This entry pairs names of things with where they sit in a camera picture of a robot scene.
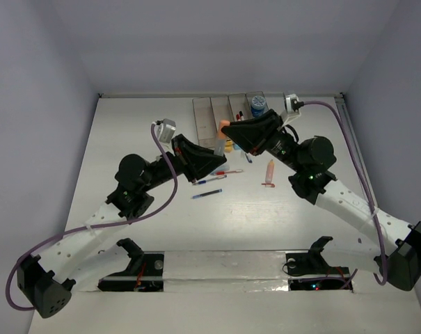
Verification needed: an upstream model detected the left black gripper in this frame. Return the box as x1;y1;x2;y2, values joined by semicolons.
140;134;225;191

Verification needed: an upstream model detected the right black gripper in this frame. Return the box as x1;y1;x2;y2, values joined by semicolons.
218;112;302;173

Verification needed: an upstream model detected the orange highlighter pen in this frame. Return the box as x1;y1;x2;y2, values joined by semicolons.
214;120;230;157

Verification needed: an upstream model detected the blue tape roll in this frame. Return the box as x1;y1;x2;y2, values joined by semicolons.
251;95;267;118

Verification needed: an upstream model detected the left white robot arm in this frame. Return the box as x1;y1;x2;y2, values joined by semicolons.
10;134;227;319

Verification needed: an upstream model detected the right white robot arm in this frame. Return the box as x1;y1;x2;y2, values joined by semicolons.
220;110;421;291

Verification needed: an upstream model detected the red gel pen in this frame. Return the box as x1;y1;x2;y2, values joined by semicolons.
212;169;243;176

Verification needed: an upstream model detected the blue highlighter pen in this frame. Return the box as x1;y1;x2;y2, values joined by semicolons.
214;164;230;173

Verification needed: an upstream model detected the blue gel pen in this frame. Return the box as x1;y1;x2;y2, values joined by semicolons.
192;175;227;186

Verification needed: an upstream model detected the yellow eraser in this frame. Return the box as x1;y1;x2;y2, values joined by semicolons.
224;141;233;153

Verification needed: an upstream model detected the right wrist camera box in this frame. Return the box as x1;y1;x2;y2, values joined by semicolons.
284;93;304;117

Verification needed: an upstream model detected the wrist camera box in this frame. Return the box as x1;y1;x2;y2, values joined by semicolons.
156;118;176;144
284;93;304;117

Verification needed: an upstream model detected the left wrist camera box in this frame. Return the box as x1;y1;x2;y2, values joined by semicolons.
156;118;176;144

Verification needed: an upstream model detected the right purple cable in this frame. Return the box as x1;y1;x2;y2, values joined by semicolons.
302;100;388;286

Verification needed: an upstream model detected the purple cable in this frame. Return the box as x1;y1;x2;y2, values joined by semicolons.
5;121;179;310
302;100;388;286

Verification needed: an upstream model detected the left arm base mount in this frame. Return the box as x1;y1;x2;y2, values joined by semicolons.
97;238;164;292

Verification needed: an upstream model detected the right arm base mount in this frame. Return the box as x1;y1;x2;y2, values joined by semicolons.
281;236;353;292

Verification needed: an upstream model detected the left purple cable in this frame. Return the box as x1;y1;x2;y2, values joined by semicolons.
5;121;179;310

